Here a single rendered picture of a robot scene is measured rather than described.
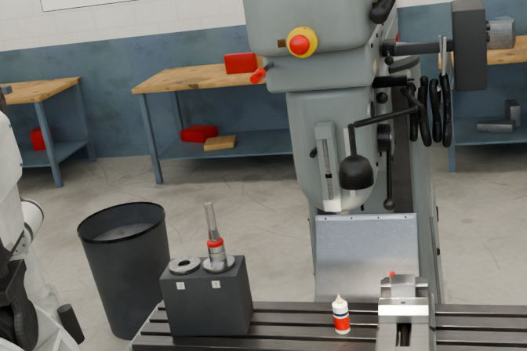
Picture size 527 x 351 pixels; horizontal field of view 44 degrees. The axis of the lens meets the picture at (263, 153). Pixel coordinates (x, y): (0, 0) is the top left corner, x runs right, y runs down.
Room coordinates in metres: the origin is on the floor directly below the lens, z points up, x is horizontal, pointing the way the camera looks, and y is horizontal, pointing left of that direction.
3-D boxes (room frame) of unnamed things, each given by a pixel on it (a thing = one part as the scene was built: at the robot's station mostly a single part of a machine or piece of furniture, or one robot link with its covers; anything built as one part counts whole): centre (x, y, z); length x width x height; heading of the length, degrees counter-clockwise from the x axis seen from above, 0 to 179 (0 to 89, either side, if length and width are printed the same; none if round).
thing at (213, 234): (1.62, 0.17, 1.26); 0.03 x 0.03 x 0.11
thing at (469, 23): (1.70, -0.59, 1.62); 0.20 x 0.09 x 0.21; 163
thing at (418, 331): (1.45, -0.30, 0.99); 0.35 x 0.15 x 0.11; 165
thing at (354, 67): (1.55, -0.19, 1.68); 0.34 x 0.24 x 0.10; 163
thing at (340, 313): (1.50, -0.14, 0.99); 0.04 x 0.04 x 0.11
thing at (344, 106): (1.52, -0.18, 1.47); 0.21 x 0.19 x 0.32; 73
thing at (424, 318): (1.42, -0.29, 1.03); 0.12 x 0.06 x 0.04; 75
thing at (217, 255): (1.62, 0.17, 1.17); 0.05 x 0.05 x 0.06
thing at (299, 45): (1.27, -0.10, 1.76); 0.04 x 0.03 x 0.04; 73
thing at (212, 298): (1.63, 0.22, 1.04); 0.22 x 0.12 x 0.20; 78
